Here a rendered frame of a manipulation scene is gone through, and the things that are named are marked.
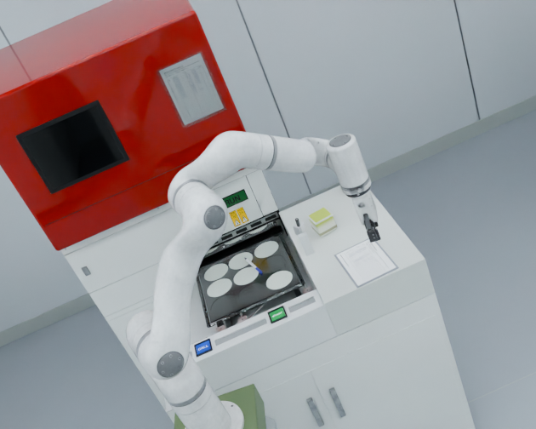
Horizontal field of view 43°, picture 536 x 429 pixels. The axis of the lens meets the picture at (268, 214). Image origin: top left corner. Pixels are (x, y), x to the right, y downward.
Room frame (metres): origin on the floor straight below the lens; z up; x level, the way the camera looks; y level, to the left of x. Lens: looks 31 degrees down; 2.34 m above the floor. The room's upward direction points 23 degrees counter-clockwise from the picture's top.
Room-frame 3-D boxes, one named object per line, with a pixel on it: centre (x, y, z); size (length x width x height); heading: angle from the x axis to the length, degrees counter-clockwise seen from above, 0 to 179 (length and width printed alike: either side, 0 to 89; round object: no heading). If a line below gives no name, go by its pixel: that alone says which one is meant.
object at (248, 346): (1.71, 0.23, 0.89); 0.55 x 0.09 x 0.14; 91
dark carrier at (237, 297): (2.08, 0.17, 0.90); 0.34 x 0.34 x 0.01; 1
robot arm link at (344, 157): (1.64, -0.26, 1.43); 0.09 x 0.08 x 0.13; 17
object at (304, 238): (1.97, -0.08, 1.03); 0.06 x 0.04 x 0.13; 1
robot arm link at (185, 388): (1.45, 0.41, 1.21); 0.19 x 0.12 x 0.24; 18
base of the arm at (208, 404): (1.42, 0.39, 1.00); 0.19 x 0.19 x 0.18
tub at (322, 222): (2.05, -0.17, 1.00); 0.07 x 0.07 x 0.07; 10
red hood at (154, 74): (2.61, 0.37, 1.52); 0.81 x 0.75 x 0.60; 91
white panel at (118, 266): (2.30, 0.36, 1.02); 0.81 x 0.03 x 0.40; 91
